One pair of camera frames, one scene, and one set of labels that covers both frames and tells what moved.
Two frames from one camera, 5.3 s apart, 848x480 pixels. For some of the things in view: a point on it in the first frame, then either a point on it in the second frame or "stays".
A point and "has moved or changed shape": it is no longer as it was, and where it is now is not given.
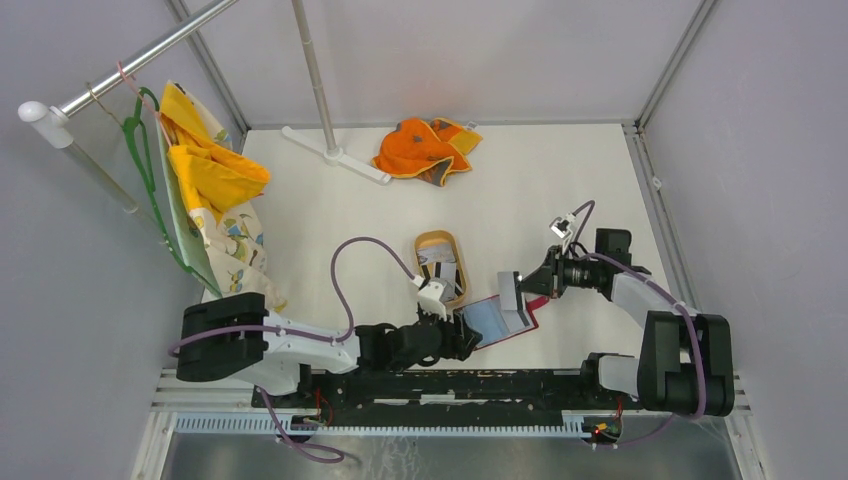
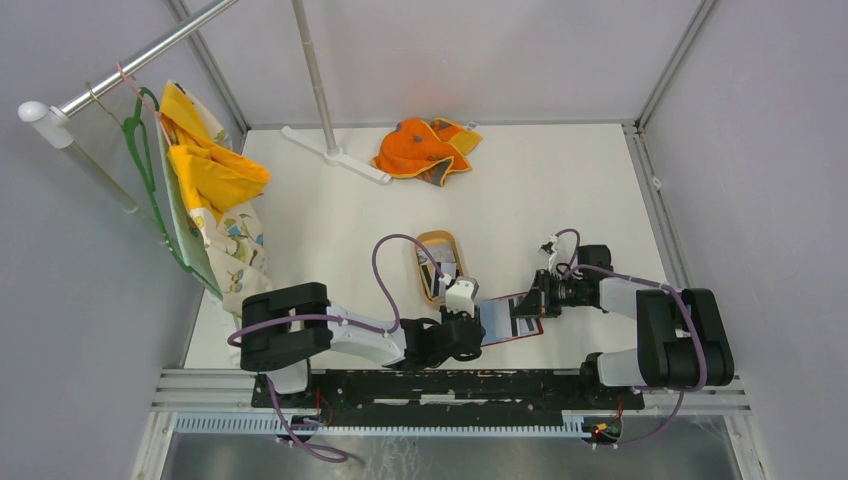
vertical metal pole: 304,30 stays
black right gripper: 548,278 -> 539,302
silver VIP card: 439,252 stays
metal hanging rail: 51,121 stays
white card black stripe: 511,299 has moved or changed shape
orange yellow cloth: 427,150 stays
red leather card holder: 485,318 has moved or changed shape
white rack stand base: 335,158 stays
